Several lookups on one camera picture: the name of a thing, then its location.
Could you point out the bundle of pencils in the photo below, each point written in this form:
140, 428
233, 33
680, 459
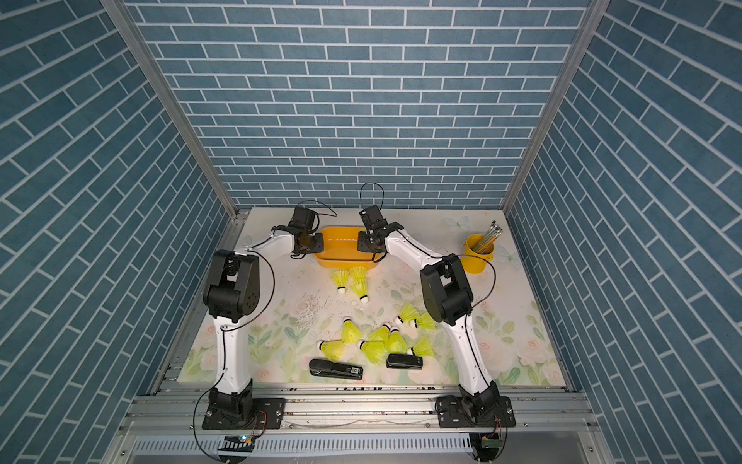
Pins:
486, 242

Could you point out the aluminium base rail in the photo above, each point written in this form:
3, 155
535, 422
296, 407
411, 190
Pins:
336, 409

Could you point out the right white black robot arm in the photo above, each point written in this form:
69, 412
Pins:
448, 298

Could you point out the yellow shuttlecock middle small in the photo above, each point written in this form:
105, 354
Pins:
382, 334

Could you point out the yellow pen cup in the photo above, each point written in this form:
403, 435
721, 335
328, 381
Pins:
473, 261

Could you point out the yellow plastic storage box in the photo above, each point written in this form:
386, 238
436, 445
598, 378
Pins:
340, 249

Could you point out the yellow shuttlecock front upright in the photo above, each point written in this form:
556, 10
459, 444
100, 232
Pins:
396, 343

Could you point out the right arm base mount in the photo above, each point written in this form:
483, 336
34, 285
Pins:
457, 412

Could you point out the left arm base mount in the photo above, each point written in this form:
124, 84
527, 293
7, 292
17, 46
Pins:
231, 412

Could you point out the large black stapler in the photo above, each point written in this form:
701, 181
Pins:
329, 369

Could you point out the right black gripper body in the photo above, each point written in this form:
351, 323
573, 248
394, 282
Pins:
365, 244

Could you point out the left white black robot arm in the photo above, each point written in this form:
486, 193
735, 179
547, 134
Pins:
232, 295

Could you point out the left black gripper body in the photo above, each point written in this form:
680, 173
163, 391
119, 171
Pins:
314, 244

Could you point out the small black stapler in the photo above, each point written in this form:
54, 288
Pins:
404, 361

